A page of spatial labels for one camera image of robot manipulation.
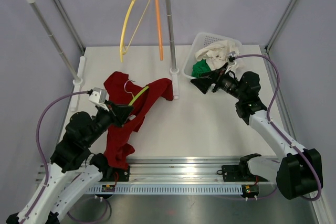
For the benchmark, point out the orange hanger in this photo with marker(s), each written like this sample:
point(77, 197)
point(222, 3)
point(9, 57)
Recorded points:
point(159, 29)

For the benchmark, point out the metal clothes rack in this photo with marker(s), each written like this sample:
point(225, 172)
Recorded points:
point(77, 75)

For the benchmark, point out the green hanger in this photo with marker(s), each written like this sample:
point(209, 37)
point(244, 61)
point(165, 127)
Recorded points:
point(134, 97)

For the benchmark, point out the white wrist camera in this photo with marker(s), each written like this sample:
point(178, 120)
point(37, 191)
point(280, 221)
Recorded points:
point(98, 97)
point(232, 64)

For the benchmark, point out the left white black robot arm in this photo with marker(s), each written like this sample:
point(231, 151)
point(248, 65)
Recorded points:
point(68, 150)

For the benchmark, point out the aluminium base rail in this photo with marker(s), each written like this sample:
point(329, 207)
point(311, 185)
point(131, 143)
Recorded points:
point(168, 177)

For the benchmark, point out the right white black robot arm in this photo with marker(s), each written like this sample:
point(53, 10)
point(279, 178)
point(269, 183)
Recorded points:
point(267, 124)

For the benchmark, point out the white plastic basket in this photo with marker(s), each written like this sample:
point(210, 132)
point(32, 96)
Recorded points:
point(201, 40)

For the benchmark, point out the green t shirt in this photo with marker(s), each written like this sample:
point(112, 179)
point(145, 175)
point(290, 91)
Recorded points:
point(200, 68)

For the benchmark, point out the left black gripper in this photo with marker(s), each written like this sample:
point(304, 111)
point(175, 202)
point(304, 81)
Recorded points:
point(119, 113)

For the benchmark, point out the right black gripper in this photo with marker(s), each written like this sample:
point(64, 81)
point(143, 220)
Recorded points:
point(216, 77)

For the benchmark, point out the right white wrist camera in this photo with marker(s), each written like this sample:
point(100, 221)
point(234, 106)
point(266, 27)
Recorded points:
point(232, 64)

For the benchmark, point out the red t shirt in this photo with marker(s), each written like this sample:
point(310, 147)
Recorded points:
point(122, 91)

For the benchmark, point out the white t shirt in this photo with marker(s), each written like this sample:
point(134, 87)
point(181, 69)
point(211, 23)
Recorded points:
point(216, 54)

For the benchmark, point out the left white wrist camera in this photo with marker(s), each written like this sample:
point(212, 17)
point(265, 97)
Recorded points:
point(98, 97)

